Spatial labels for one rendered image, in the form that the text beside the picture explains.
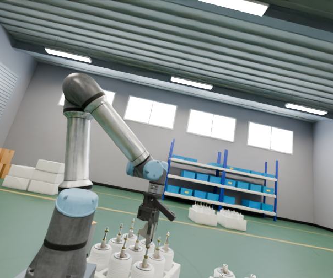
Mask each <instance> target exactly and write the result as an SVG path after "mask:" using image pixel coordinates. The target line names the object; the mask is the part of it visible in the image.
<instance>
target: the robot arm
mask: <svg viewBox="0 0 333 278"><path fill-rule="evenodd" d="M62 90H63V95H64V104H63V115H64V116H65V117H66V118H67V132H66V150H65V169H64V178H63V182H62V183H61V184H60V185H59V186H58V198H57V199H56V202H55V208H54V210H53V214H52V217H51V220H50V223H49V227H48V229H47V232H46V235H45V239H44V242H43V244H42V247H41V248H40V250H39V251H38V253H37V254H36V255H35V257H34V259H33V260H32V262H31V263H30V265H29V266H28V268H27V271H26V274H25V277H24V278H84V275H85V271H86V268H87V255H86V245H87V241H88V237H89V233H90V229H91V226H92V223H93V218H94V215H95V210H96V208H97V206H98V196H97V194H96V193H94V192H92V187H93V183H92V182H91V181H90V180H89V154H90V128H91V120H92V119H95V120H96V121H97V122H98V124H99V125H100V126H101V127H102V128H103V130H104V131H105V132H106V133H107V134H108V136H109V137H110V138H111V139H112V140H113V142H114V143H115V144H116V145H117V146H118V148H119V149H120V150H121V152H122V153H123V154H124V155H125V156H126V157H127V159H128V160H129V161H128V163H127V166H126V174H127V175H130V176H132V177H138V178H142V179H147V180H149V185H148V193H143V195H144V199H143V203H142V204H141V205H140V206H139V209H138V214H137V219H140V220H142V221H148V222H146V223H145V225H144V227H143V228H141V229H139V230H138V233H139V235H141V236H142V237H144V238H145V239H146V246H148V245H149V244H150V243H151V242H152V240H153V238H154V235H155V231H156V229H157V225H158V220H159V215H160V212H162V213H163V214H164V215H165V216H166V217H167V219H168V220H170V221H171V222H172V221H174V220H175V219H176V215H175V213H173V211H171V210H170V209H168V208H167V207H166V206H165V205H164V204H163V203H162V202H161V201H160V200H159V199H158V198H160V199H161V198H162V195H163V192H164V187H165V181H166V177H167V172H168V163H167V162H164V161H158V160H154V159H153V158H152V156H151V155H150V154H149V153H148V151H147V150H146V149H145V148H144V147H143V145H142V144H141V143H140V141H139V140H138V139H137V137H136V136H135V135H134V134H133V132H132V131H131V130H130V129H129V127H128V126H127V125H126V124H125V122H124V121H123V119H122V118H121V117H120V116H119V115H118V113H117V112H116V111H115V109H114V108H113V107H112V106H111V105H110V103H109V102H108V100H107V98H108V96H107V95H106V94H105V92H104V91H103V90H102V88H101V87H100V86H99V85H98V84H97V82H96V81H95V80H94V79H92V77H90V76H89V75H87V74H84V73H72V74H70V75H69V76H67V77H66V78H65V79H64V81H63V85H62Z"/></svg>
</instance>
